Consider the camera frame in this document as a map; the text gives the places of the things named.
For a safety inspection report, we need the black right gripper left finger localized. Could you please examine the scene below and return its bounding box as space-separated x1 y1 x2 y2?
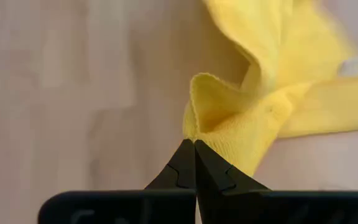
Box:
37 139 198 224

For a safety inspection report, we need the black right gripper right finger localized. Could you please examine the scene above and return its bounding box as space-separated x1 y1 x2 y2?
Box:
194 139 358 224

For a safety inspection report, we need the yellow microfiber towel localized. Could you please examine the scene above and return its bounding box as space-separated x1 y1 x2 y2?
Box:
181 0 358 178

